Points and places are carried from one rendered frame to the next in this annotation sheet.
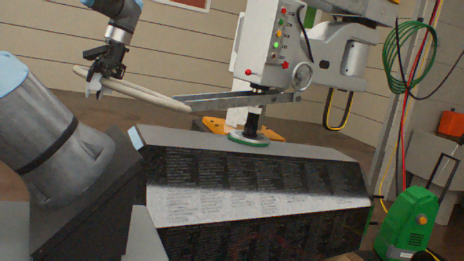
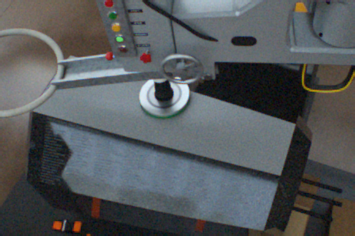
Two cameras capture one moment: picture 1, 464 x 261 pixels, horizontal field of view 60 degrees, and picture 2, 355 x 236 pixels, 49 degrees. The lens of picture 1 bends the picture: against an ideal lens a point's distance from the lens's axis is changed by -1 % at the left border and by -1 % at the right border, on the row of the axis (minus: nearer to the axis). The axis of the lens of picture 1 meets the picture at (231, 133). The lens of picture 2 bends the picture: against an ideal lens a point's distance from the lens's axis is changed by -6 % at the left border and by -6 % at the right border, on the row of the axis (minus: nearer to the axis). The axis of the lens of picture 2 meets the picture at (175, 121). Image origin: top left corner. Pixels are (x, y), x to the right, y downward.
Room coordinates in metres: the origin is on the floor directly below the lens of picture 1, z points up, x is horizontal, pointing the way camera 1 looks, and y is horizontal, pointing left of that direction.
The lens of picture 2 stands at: (1.41, -0.98, 2.27)
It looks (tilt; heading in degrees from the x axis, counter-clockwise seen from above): 56 degrees down; 54
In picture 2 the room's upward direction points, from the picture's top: 11 degrees counter-clockwise
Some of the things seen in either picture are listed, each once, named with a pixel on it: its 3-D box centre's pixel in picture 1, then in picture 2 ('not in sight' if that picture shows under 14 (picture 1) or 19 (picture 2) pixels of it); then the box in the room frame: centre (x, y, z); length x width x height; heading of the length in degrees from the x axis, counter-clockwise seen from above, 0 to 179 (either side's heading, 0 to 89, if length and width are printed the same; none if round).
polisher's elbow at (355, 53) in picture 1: (349, 59); (345, 8); (2.44, -0.60, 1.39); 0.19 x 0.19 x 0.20
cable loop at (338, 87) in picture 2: (338, 105); (330, 66); (2.44, -0.60, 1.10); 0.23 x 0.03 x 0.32; 129
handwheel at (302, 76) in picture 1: (297, 75); (182, 61); (2.00, -0.26, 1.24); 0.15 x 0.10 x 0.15; 129
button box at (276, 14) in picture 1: (276, 33); (117, 24); (1.89, -0.11, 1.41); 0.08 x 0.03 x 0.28; 129
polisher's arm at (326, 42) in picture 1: (321, 59); (264, 17); (2.26, -0.40, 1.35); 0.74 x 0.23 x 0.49; 129
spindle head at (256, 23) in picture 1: (279, 46); (169, 11); (2.07, -0.15, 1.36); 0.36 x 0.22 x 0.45; 129
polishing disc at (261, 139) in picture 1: (248, 136); (164, 94); (2.02, -0.09, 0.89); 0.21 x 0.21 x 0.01
